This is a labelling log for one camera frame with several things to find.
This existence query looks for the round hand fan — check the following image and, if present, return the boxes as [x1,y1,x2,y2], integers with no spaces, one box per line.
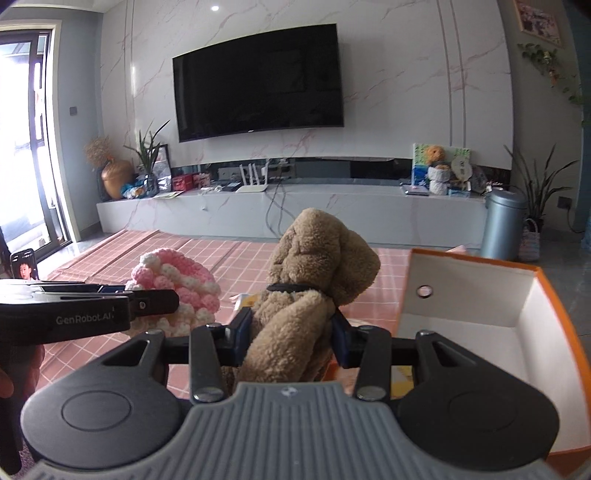
[450,154,474,190]

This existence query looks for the hanging vine plant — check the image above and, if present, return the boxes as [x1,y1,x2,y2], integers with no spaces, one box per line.
[517,42,591,127]

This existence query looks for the pink and white crochet hat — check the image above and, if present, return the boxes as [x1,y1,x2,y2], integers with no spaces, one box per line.
[124,248,222,337]

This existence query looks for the long-leaf potted plant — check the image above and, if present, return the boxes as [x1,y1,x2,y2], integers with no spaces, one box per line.
[503,144,580,232]

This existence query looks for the brown plush dog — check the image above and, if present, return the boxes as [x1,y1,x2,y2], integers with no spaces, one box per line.
[238,208,382,384]

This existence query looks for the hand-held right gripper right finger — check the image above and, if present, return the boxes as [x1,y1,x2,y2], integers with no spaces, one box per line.
[329,315,495,401]

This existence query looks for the black smartphone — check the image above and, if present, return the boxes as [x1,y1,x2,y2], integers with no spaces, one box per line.
[10,248,39,282]

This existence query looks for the grey-blue trash can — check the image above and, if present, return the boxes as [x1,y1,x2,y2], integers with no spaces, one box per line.
[480,188,527,262]

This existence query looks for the woven basket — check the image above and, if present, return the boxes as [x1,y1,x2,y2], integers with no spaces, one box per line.
[518,218,541,263]

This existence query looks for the red boxes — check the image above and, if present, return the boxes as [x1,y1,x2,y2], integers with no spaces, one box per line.
[171,173,211,191]

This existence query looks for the dried flower bunch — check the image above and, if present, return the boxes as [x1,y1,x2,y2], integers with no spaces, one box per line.
[84,136,113,169]

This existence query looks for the green plant in glass vase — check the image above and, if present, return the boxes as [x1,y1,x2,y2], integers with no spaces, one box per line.
[124,120,171,197]

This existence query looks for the yellow packet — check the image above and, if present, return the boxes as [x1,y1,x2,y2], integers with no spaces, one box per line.
[232,293,259,319]

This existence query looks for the framed wall picture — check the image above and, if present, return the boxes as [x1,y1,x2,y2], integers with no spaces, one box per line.
[513,0,565,49]

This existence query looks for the gold vase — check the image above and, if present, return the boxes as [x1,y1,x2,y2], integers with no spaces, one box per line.
[100,158,136,201]

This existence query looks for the black wall television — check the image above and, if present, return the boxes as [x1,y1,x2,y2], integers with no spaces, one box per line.
[172,23,345,143]

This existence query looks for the green and blue painting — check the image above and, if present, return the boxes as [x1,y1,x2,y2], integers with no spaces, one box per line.
[411,142,472,191]

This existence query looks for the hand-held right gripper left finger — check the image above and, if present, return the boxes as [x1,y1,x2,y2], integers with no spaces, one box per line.
[99,308,254,402]

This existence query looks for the black power cable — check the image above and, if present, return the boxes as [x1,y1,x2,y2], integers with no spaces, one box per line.
[265,185,296,241]

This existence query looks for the white router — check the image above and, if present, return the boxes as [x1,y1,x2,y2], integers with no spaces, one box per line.
[235,162,271,193]

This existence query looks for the white marble television cabinet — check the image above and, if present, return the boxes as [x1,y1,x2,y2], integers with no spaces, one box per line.
[96,182,490,247]

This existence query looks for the sliding glass door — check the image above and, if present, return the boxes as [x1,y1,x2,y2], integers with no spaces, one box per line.
[0,28,75,259]

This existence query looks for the orange cardboard box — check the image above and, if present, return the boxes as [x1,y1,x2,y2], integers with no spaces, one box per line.
[394,248,581,476]

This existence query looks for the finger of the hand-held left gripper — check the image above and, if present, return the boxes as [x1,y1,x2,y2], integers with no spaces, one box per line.
[0,281,128,297]
[124,290,180,325]

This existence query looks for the pink checked tablecloth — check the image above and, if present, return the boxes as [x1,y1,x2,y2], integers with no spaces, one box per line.
[34,228,467,407]

